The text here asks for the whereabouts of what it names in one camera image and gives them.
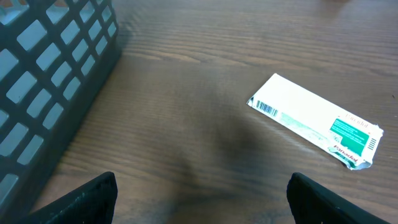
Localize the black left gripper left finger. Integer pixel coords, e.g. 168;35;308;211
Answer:
18;172;118;224

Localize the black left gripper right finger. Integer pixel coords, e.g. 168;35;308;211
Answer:
287;172;388;224

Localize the white green box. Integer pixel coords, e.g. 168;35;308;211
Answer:
247;73;384;170

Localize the grey plastic basket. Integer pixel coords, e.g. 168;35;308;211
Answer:
1;0;121;223

